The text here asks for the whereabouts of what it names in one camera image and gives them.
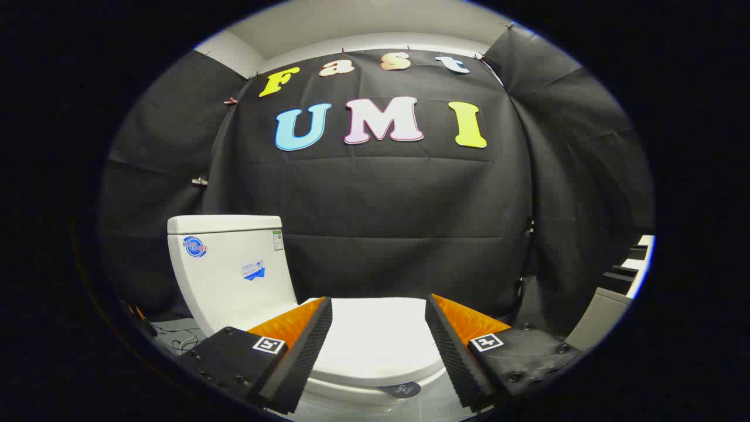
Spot thin dark floor cables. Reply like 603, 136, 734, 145
149, 325, 203, 356

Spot white ceramic toilet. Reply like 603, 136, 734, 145
167, 215, 456, 414

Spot white black striped board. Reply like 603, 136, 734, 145
602, 234, 655, 300

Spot black backdrop cloth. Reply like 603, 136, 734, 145
100, 23, 655, 339

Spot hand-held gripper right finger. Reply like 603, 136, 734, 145
425, 294, 587, 413

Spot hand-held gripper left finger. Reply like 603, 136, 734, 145
176, 297, 333, 416

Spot white toilet lid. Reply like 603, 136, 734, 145
296, 297, 447, 400

